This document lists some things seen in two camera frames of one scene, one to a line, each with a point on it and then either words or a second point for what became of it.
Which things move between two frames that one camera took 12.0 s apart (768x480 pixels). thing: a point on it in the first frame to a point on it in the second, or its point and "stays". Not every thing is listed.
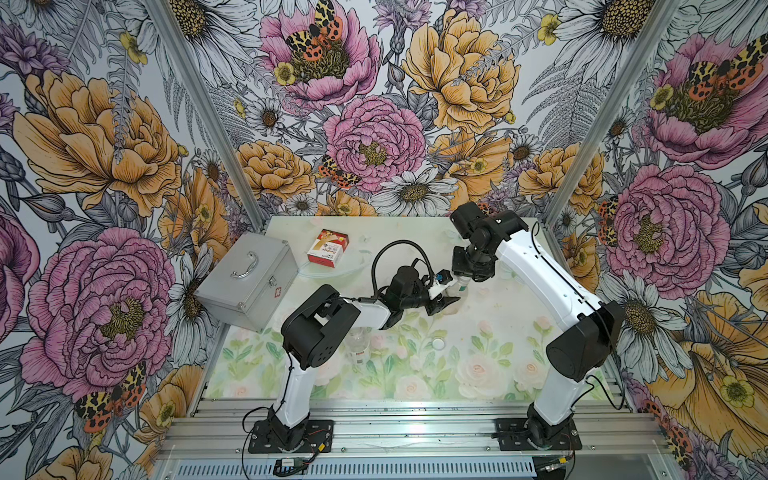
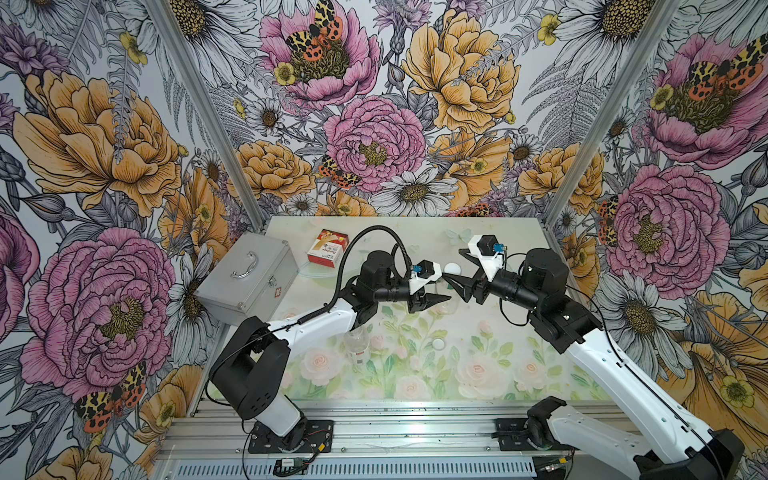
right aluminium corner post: (613, 112) stays
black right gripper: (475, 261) to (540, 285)
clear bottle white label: (358, 344) stays
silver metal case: (250, 281) stays
